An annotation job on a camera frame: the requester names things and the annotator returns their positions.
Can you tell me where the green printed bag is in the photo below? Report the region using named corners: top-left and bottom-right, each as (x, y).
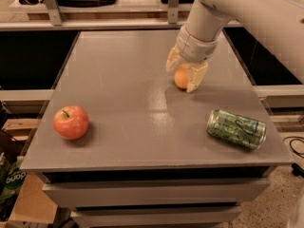
top-left (0, 156), bottom-right (27, 201)

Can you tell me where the brown cardboard box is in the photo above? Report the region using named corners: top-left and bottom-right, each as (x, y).
top-left (1, 119), bottom-right (57, 228)

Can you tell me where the grey drawer cabinet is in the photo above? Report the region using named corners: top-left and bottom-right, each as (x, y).
top-left (22, 30), bottom-right (292, 228)

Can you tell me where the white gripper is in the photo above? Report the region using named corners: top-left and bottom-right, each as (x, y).
top-left (165, 26), bottom-right (219, 93)

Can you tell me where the green soda can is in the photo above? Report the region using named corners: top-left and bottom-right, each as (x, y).
top-left (206, 109), bottom-right (267, 150)

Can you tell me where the metal shelf rail frame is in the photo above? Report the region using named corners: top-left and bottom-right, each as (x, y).
top-left (0, 0), bottom-right (243, 32)

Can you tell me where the orange fruit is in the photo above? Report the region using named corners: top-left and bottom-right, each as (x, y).
top-left (174, 64), bottom-right (188, 89)

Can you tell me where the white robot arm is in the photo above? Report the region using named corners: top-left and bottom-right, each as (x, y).
top-left (165, 0), bottom-right (304, 92)

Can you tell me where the red apple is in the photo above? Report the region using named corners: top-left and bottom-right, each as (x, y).
top-left (52, 105), bottom-right (89, 140)

